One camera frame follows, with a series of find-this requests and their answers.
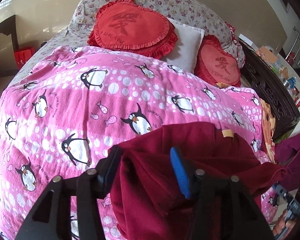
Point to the left red heart pillow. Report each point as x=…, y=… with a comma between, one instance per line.
x=123, y=25

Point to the white square pillow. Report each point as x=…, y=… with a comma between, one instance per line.
x=184, y=54

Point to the red heart pillow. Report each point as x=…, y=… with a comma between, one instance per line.
x=215, y=66
x=123, y=25

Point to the cluttered items on side table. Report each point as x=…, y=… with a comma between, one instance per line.
x=282, y=69

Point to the pink penguin print quilt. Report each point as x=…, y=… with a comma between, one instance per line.
x=62, y=117

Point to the dark carved wooden bed frame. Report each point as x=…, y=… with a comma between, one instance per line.
x=268, y=87

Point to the floral print bedding roll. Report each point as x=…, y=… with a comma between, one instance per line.
x=189, y=12

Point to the right red heart pillow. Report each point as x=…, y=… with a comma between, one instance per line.
x=215, y=66

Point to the dark wooden side desk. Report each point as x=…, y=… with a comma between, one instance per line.
x=8, y=44

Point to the maroon garment at right edge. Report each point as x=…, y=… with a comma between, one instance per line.
x=287, y=154

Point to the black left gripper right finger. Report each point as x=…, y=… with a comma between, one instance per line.
x=222, y=207

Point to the dark red fleece sweater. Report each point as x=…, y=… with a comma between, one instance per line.
x=153, y=194

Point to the orange cartoon print blanket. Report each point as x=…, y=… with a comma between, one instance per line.
x=268, y=123

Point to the red box on floor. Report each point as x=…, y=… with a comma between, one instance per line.
x=23, y=55

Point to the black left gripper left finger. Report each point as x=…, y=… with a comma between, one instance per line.
x=74, y=199

